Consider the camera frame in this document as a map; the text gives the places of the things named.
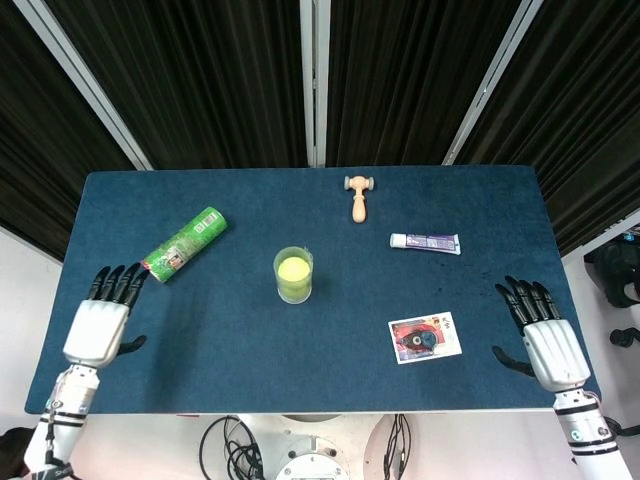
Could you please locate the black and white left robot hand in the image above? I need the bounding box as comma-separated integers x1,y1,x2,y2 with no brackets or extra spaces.
62,263,150,371

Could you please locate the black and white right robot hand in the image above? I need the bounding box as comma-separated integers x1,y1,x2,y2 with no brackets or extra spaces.
492,274,594,394

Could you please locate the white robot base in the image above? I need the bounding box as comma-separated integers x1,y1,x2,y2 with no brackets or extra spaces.
239,413,401,480

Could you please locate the green cylindrical snack can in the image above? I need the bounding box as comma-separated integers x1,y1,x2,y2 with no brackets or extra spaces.
140,206,230,285

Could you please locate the clear plastic cup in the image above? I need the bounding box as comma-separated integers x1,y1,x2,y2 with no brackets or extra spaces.
272,245,315,305

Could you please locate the black office chair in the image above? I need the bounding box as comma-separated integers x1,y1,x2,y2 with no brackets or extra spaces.
583,242,640,350

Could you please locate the white carded product package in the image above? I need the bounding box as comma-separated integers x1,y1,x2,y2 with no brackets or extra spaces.
387,311,463,366

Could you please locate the dark brown rounded object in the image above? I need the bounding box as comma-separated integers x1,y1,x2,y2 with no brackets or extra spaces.
0,427,32,480

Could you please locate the white and purple toothpaste tube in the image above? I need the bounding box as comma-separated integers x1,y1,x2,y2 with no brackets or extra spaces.
389,232,463,257

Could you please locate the black pleated curtain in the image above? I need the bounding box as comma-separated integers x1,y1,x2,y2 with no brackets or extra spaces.
44,0,309,170
0,0,137,262
325,0,522,168
454,0,640,259

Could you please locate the blue felt table mat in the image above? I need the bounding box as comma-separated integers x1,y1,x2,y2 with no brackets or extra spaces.
24,165,601,415

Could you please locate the small wooden toy hammer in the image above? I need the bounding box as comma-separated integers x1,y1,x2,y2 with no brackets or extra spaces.
343,175,377,224

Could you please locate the black cable bundle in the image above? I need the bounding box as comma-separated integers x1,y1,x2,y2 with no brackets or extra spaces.
382,413,413,480
199,414,265,480

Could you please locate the grey metal frame post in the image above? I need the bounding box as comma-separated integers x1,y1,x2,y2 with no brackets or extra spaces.
299,0,331,168
12,0,154,171
442,0,545,166

